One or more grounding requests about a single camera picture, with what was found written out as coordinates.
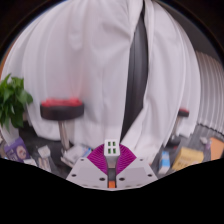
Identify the potted green plant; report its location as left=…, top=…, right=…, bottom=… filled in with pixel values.
left=0, top=73, right=34, bottom=141

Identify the small white packet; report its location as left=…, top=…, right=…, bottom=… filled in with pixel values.
left=23, top=158, right=38, bottom=167
left=37, top=145, right=53, bottom=171

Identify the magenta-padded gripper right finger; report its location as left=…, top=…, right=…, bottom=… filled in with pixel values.
left=115, top=144, right=159, bottom=190

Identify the black stool with red top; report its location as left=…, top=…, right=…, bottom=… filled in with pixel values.
left=168, top=108, right=190, bottom=146
left=39, top=97, right=85, bottom=151

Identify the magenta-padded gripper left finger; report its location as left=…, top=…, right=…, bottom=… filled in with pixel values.
left=65, top=144, right=109, bottom=190

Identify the white charger block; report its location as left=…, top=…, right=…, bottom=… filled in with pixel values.
left=103, top=138, right=121, bottom=181

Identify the purple box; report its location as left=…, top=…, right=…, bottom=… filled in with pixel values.
left=3, top=136, right=32, bottom=163

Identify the small blue and white box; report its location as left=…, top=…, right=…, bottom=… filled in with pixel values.
left=157, top=150, right=172, bottom=176

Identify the white pleated curtain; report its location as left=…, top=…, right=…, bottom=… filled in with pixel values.
left=194, top=49, right=224, bottom=134

